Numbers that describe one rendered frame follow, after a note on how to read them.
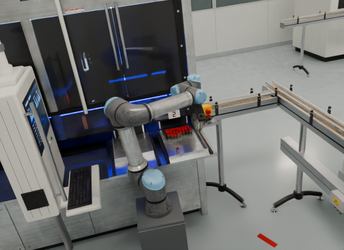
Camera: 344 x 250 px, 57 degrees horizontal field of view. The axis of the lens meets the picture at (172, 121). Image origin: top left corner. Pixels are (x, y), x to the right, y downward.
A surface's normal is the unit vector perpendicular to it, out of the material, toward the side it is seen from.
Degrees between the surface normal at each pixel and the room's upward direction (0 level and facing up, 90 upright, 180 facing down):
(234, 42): 90
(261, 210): 0
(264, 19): 90
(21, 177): 90
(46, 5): 90
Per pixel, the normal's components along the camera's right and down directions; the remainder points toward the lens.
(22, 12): 0.22, 0.42
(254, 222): -0.11, -0.89
